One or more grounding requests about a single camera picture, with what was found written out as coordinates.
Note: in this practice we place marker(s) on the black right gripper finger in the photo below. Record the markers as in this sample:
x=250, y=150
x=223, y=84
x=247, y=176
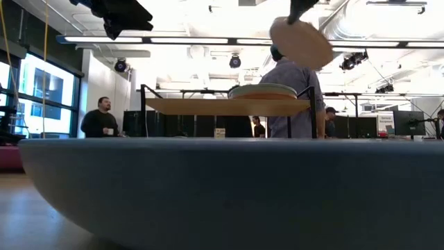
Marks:
x=300, y=7

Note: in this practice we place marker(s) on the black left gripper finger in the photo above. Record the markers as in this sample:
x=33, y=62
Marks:
x=121, y=26
x=121, y=10

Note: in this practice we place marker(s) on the peach plate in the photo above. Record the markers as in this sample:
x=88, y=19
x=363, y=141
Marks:
x=301, y=43

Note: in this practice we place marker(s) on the magenta plate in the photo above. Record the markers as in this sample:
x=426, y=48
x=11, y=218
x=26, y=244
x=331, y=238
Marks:
x=10, y=158

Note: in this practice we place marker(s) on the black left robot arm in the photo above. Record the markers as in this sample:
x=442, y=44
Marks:
x=8, y=139

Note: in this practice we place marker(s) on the black monitor on arm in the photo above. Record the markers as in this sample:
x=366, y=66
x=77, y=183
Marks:
x=409, y=123

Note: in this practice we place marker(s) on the wooden shelf with black legs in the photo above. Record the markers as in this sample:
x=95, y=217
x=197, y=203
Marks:
x=225, y=107

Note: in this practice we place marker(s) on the long ceiling light bar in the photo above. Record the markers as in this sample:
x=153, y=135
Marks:
x=104, y=39

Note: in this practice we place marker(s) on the black ceiling spot lamp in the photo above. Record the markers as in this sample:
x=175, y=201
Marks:
x=384, y=88
x=234, y=62
x=354, y=59
x=120, y=65

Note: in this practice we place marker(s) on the person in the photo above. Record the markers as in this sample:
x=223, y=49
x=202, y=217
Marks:
x=259, y=130
x=295, y=78
x=98, y=125
x=441, y=125
x=330, y=125

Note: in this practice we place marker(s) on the large glass window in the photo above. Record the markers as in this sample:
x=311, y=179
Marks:
x=48, y=87

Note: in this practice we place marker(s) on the white cup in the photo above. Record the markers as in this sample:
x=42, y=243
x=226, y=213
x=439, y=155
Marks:
x=110, y=132

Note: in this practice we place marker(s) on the row of black partitions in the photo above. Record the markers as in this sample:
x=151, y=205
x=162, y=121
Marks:
x=173, y=125

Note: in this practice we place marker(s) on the white sign board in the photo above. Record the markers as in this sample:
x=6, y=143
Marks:
x=385, y=121

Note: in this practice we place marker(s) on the small cardboard box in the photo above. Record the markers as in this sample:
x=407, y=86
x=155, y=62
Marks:
x=219, y=133

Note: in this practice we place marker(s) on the blue plate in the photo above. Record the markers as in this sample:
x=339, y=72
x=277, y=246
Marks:
x=225, y=191

